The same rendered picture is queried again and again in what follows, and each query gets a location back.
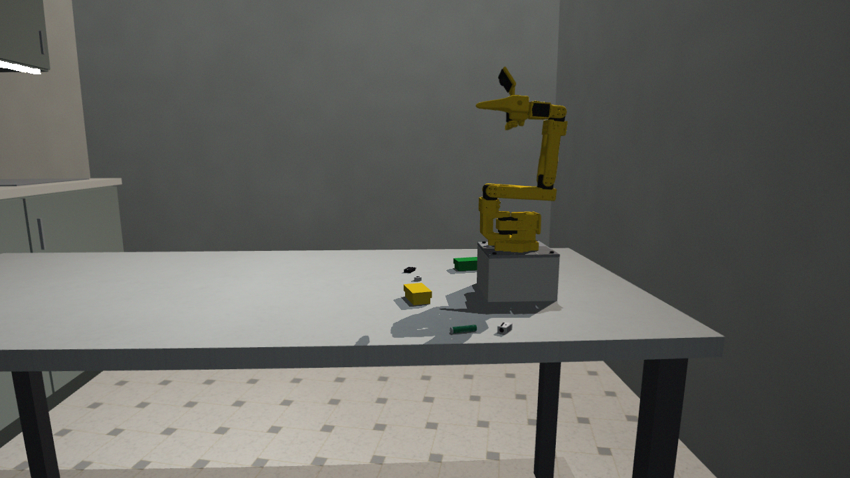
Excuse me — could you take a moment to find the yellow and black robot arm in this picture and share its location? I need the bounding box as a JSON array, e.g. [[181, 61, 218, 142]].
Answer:
[[479, 101, 568, 253]]

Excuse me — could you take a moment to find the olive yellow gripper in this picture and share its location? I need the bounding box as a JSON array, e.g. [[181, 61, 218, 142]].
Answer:
[[476, 66, 529, 130]]

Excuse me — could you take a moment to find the green aaa battery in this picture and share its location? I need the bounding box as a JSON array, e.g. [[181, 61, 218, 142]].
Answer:
[[450, 325, 477, 333]]

